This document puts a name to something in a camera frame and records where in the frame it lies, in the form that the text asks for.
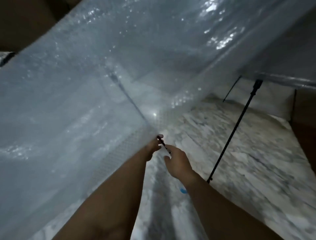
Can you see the clear transparent umbrella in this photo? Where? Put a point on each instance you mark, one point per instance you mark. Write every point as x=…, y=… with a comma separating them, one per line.
x=235, y=128

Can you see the person's left hand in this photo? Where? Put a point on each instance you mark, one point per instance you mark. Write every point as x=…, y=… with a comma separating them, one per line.
x=154, y=147

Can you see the person's right hand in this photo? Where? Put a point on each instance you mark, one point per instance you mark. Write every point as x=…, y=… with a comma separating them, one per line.
x=179, y=164

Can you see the person's right forearm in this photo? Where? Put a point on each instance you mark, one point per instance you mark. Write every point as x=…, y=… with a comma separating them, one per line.
x=222, y=212

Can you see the person's left forearm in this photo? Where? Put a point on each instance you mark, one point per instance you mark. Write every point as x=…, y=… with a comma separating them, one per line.
x=111, y=205

